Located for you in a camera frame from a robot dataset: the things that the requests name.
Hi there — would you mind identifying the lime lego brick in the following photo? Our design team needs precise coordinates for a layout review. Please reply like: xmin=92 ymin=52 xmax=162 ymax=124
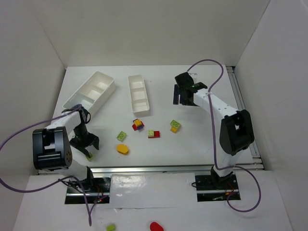
xmin=86 ymin=153 xmax=93 ymax=161
xmin=116 ymin=131 xmax=127 ymax=142

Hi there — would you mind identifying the red oval lego foreground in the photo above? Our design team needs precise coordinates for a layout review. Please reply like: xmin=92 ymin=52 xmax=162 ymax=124
xmin=150 ymin=222 xmax=164 ymax=231

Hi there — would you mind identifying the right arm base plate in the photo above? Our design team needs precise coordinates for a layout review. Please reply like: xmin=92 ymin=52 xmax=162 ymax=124
xmin=191 ymin=174 xmax=241 ymax=202

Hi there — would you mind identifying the lime lego foreground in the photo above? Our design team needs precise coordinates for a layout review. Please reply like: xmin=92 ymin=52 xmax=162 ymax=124
xmin=106 ymin=224 xmax=116 ymax=231

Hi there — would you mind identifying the front aluminium rail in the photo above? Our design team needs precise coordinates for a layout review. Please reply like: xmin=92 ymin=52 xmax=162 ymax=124
xmin=38 ymin=164 xmax=265 ymax=175

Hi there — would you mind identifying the yellow oval lego piece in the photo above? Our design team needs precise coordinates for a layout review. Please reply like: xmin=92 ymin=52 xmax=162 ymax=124
xmin=116 ymin=144 xmax=129 ymax=155

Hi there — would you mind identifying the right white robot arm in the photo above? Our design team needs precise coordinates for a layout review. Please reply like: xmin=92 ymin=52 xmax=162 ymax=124
xmin=175 ymin=72 xmax=255 ymax=186

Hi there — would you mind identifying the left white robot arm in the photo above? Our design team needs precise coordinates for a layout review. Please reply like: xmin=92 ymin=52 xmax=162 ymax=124
xmin=32 ymin=104 xmax=99 ymax=190

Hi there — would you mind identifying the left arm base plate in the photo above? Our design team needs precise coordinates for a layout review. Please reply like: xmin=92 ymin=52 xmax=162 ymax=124
xmin=63 ymin=177 xmax=111 ymax=205

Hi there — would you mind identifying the white compartment tray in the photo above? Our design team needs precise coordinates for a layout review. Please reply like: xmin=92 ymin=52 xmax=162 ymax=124
xmin=128 ymin=75 xmax=150 ymax=117
xmin=63 ymin=71 xmax=116 ymax=117

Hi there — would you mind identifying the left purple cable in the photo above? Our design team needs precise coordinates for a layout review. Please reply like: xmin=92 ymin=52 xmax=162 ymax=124
xmin=0 ymin=107 xmax=93 ymax=227

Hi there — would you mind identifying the lime and red lego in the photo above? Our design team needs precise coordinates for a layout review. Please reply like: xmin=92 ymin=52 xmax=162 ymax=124
xmin=148 ymin=130 xmax=160 ymax=139

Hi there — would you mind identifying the centre white compartment tray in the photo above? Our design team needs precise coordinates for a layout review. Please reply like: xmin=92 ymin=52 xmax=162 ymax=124
xmin=128 ymin=75 xmax=150 ymax=117

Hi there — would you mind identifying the red yellow purple lego stack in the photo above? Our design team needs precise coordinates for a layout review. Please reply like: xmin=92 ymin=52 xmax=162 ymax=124
xmin=132 ymin=119 xmax=144 ymax=131

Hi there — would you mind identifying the left white compartment tray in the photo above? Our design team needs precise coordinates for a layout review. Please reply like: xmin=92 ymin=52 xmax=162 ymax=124
xmin=63 ymin=71 xmax=116 ymax=117

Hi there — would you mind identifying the lime lego brick centre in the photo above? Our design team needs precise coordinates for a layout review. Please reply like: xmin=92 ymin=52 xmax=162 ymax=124
xmin=116 ymin=131 xmax=127 ymax=142

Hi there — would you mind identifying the lime and yellow lego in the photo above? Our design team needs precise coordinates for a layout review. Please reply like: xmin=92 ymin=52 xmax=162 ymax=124
xmin=170 ymin=120 xmax=181 ymax=133

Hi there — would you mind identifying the lime lego brick front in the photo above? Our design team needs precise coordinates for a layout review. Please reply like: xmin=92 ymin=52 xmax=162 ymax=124
xmin=86 ymin=153 xmax=93 ymax=161

